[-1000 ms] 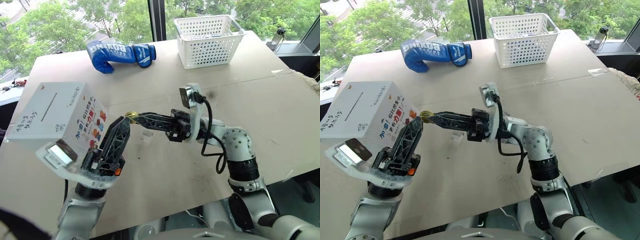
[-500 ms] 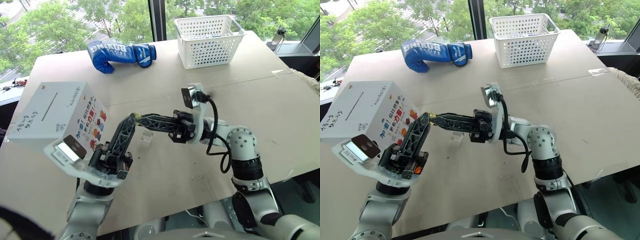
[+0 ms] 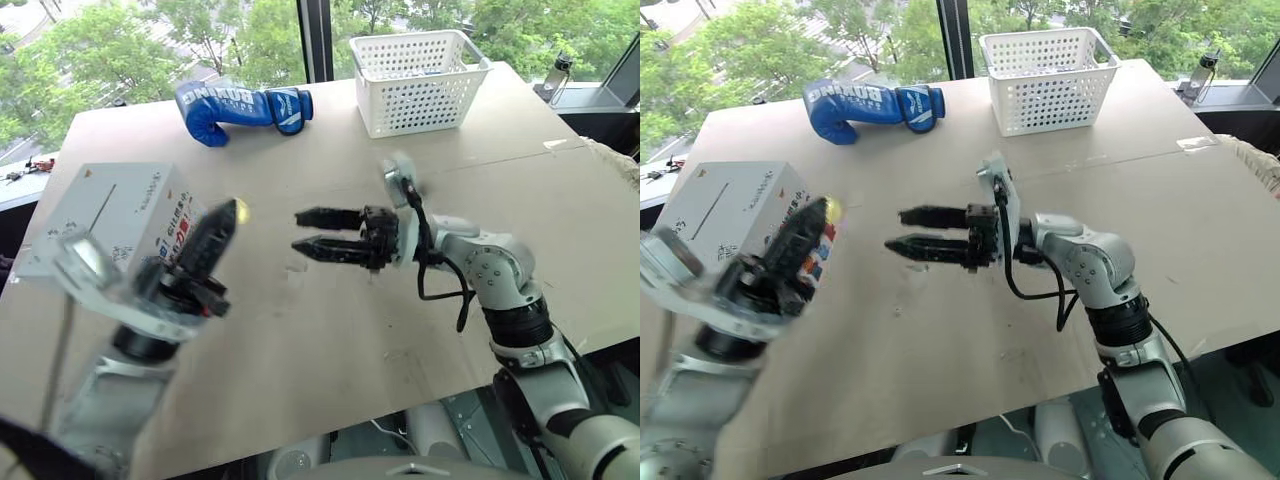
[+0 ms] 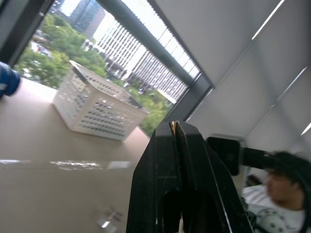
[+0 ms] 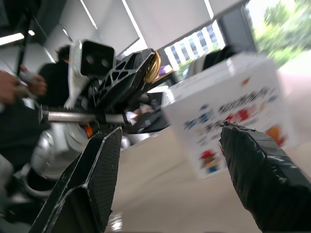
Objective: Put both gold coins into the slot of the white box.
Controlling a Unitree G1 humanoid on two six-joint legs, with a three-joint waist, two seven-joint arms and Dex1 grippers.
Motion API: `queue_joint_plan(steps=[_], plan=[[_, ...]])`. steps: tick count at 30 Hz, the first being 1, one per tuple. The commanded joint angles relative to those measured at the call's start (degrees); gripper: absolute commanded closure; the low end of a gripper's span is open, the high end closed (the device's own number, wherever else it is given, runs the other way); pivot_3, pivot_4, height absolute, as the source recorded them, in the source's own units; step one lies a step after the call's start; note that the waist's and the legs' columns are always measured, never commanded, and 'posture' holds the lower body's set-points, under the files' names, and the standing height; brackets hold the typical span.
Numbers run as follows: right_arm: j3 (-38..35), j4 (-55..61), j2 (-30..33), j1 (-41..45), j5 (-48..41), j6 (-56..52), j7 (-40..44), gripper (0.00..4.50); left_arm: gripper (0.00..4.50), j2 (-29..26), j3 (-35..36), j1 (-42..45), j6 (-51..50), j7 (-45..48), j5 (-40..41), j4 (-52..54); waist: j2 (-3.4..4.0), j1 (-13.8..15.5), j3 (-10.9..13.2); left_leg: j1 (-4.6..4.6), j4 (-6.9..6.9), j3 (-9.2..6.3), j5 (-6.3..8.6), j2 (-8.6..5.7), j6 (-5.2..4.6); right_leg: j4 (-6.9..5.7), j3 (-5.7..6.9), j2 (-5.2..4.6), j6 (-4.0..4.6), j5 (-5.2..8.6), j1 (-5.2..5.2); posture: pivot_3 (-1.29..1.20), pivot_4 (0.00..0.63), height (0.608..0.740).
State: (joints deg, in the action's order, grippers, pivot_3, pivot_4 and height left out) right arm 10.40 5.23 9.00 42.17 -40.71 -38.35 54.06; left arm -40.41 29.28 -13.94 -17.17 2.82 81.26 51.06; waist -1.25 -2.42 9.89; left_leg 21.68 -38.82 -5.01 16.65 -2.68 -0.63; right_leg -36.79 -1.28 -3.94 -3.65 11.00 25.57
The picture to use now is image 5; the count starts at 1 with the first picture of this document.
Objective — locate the white printed cardboard box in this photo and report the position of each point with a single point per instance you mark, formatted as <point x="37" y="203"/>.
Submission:
<point x="233" y="102"/>

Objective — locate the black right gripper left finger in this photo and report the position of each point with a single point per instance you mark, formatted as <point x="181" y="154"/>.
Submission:
<point x="97" y="170"/>

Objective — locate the dark background desk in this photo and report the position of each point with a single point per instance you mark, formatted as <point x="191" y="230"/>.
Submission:
<point x="167" y="77"/>

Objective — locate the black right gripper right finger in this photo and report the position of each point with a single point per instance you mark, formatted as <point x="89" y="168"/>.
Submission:
<point x="262" y="174"/>

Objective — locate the black stand pole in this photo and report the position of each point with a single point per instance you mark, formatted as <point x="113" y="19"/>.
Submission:
<point x="24" y="41"/>

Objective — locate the purple item on desk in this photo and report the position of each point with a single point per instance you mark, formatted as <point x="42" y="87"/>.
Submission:
<point x="165" y="69"/>

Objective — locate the person in dark clothing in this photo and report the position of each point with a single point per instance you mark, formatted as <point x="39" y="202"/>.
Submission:
<point x="17" y="126"/>

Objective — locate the black office chair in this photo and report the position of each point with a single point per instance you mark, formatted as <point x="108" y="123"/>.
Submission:
<point x="218" y="58"/>

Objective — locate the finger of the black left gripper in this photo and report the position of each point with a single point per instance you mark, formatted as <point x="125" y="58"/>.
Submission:
<point x="126" y="80"/>

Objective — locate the person in black shirt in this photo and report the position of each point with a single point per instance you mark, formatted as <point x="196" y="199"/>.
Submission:
<point x="56" y="82"/>

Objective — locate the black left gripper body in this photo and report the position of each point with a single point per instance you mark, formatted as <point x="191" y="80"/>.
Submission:
<point x="94" y="104"/>

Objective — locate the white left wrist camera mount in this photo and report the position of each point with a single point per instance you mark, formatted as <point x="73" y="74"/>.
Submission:
<point x="76" y="70"/>

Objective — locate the gold coin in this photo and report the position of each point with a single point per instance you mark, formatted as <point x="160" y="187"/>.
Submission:
<point x="154" y="66"/>

